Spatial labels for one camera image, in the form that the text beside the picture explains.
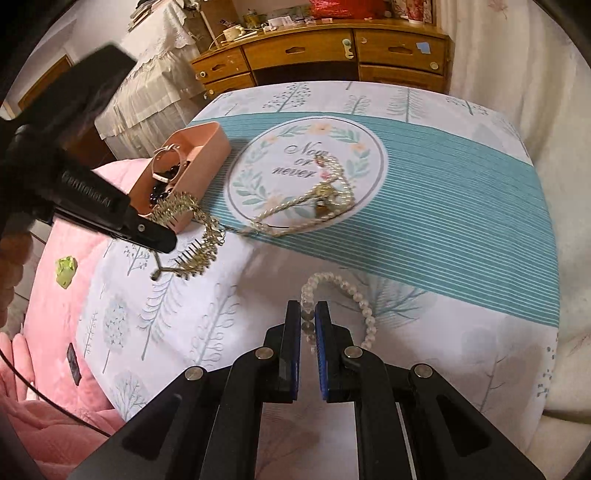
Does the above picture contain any pink fluffy blanket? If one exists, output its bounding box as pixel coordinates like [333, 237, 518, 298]
[0, 157, 153, 480]

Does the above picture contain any person's left hand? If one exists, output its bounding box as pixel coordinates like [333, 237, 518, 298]
[0, 231, 33, 327]

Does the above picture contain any gold hair comb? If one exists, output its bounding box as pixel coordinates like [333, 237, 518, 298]
[147, 192, 225, 281]

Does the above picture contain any white pearl bracelet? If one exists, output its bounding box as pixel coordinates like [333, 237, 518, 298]
[299, 271, 378, 354]

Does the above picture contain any black cable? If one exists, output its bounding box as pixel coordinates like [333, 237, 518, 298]
[0, 347, 113, 439]

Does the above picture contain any white lace cover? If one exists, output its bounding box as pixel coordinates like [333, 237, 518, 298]
[95, 1, 204, 160]

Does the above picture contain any wooden desk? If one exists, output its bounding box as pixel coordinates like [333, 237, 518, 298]
[190, 19, 453, 97]

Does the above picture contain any printed tablecloth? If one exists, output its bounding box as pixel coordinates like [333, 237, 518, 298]
[76, 82, 560, 451]

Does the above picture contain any green hair clip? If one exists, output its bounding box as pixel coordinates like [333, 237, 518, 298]
[56, 256, 78, 289]

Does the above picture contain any red plastic bag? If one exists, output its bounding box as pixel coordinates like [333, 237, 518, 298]
[310, 0, 386, 20]

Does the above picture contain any cream floral curtain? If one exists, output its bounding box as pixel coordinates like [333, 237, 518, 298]
[436, 1, 590, 479]

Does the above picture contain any pink jewelry tray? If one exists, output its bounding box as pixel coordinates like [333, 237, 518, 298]
[129, 121, 231, 216]

